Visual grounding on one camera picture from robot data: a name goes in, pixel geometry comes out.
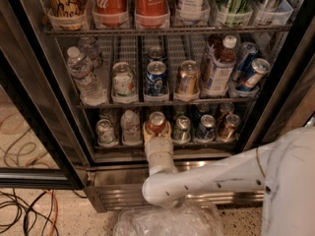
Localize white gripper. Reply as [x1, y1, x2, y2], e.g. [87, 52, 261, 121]
[143, 121, 178, 176]

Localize red coke can front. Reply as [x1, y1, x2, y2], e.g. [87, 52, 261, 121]
[145, 111, 166, 135]

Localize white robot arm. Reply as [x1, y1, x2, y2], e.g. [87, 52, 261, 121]
[142, 127, 315, 236]

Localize green silver can bottom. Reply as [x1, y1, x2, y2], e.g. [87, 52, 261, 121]
[172, 116, 191, 142]

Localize water bottle bottom shelf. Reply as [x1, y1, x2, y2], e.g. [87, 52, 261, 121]
[120, 110, 142, 146]

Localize water bottle shelf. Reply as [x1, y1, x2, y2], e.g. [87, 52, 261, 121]
[78, 36, 102, 68]
[120, 110, 142, 146]
[67, 46, 106, 106]

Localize green can bottom rear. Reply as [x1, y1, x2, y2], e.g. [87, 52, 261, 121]
[173, 105, 187, 117]

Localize blue can bottom front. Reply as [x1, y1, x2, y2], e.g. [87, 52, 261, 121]
[195, 114, 216, 141]

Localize silver can bottom left rear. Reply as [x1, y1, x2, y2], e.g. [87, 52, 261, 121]
[99, 108, 117, 125]

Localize blue can bottom rear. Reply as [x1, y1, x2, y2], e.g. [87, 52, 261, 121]
[194, 103, 210, 119]

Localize blue pepsi can front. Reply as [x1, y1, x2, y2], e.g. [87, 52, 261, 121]
[145, 61, 167, 96]

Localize white green can middle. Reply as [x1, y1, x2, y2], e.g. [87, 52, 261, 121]
[112, 62, 135, 97]

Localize copper can middle shelf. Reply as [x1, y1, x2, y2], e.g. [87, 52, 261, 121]
[175, 60, 200, 95]

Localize copper can bottom front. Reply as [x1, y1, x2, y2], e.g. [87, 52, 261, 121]
[218, 114, 241, 141]

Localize copper can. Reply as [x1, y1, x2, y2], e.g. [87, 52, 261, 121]
[218, 114, 241, 141]
[216, 102, 234, 125]

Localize copper can bottom rear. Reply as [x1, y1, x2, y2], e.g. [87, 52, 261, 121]
[216, 102, 234, 125]

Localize front water bottle middle shelf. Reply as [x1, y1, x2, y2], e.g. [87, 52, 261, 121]
[67, 46, 106, 106]

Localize blue can rear middle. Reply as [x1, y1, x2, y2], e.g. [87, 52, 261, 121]
[146, 46, 166, 63]

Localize red bull can rear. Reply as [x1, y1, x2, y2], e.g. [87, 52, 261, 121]
[231, 42, 258, 82]

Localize red bull can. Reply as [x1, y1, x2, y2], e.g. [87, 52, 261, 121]
[231, 42, 258, 82]
[236, 58, 270, 91]

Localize rear water bottle middle shelf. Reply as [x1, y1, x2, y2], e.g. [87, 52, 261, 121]
[78, 36, 102, 68]

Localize left glass fridge door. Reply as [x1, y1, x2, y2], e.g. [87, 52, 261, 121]
[0, 53, 84, 190]

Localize glass fridge door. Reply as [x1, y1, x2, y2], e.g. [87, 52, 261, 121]
[252, 54, 315, 149]
[0, 53, 84, 190]

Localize red bull can front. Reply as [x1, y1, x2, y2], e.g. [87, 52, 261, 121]
[236, 58, 270, 91]

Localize right glass fridge door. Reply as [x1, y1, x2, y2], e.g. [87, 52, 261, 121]
[252, 54, 315, 149]

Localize right coca-cola can top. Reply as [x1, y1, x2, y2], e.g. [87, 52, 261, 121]
[136, 0, 166, 29]

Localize coca-cola can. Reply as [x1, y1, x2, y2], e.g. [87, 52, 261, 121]
[136, 0, 166, 29]
[94, 0, 127, 27]

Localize left coca-cola can top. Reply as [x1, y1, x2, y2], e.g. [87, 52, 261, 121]
[94, 0, 127, 27]

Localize green striped can top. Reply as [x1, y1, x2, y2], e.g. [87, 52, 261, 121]
[215, 0, 251, 27]

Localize yellow can top shelf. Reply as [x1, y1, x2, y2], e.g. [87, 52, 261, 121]
[48, 0, 88, 30]

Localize clear plastic bag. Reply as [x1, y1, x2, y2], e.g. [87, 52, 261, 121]
[113, 199, 224, 236]

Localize tea bottle white cap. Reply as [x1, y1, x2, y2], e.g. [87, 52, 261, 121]
[201, 34, 237, 97]

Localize white labelled bottle top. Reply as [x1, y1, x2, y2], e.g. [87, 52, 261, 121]
[176, 0, 206, 21]

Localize middle wire shelf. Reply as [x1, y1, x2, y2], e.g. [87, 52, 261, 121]
[77, 97, 258, 109]

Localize wire shelf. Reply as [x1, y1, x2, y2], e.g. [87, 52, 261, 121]
[77, 97, 258, 109]
[44, 25, 291, 37]

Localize fridge stainless steel frame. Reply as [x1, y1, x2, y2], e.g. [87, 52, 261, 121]
[0, 0, 315, 212]

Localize orange cable on floor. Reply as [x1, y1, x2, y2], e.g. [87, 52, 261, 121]
[43, 189, 60, 236]

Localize top wire shelf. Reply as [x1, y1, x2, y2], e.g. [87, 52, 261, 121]
[44, 25, 291, 37]

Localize black cables on floor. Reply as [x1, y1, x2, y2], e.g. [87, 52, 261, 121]
[0, 189, 88, 236]

